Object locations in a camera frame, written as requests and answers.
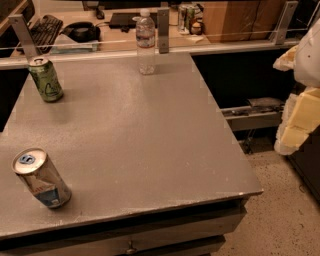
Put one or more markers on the right metal bracket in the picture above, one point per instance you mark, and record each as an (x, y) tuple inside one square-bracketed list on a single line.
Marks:
[(279, 35)]

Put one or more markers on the left metal bracket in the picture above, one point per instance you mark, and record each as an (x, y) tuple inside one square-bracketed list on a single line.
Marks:
[(18, 22)]

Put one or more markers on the silver blue energy drink can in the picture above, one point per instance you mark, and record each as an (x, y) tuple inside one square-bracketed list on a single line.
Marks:
[(36, 170)]

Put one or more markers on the brown cardboard box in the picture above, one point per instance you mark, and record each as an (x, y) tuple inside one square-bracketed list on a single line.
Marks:
[(229, 21)]

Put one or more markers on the glass jar on desk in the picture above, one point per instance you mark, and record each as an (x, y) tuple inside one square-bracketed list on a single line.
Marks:
[(186, 13)]

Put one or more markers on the black headphones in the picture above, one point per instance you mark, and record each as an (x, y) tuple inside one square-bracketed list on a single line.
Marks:
[(82, 32)]

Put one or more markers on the black flat device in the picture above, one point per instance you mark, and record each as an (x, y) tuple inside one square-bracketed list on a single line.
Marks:
[(119, 20)]

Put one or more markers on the metal bracket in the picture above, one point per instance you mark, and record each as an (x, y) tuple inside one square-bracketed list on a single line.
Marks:
[(279, 35), (18, 22), (163, 30)]

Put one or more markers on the middle metal bracket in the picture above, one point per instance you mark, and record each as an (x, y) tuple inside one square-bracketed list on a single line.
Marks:
[(163, 30)]

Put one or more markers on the black keyboard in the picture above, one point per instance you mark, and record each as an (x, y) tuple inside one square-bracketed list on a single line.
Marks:
[(45, 31)]

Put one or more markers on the grey metal shelf rail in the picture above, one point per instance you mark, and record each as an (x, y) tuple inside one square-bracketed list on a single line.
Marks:
[(258, 113)]

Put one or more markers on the small round brown object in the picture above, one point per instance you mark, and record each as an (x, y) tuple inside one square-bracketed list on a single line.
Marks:
[(196, 28)]

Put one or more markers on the grey drawer with handle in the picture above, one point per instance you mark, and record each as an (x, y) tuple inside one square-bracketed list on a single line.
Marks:
[(190, 231)]

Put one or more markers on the clear plastic water bottle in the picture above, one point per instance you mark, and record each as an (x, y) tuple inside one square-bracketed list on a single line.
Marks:
[(145, 41)]

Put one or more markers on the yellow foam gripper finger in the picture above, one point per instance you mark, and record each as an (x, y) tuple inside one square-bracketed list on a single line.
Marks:
[(286, 61), (301, 116)]

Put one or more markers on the green soda can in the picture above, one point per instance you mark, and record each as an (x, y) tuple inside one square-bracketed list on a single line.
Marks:
[(45, 77)]

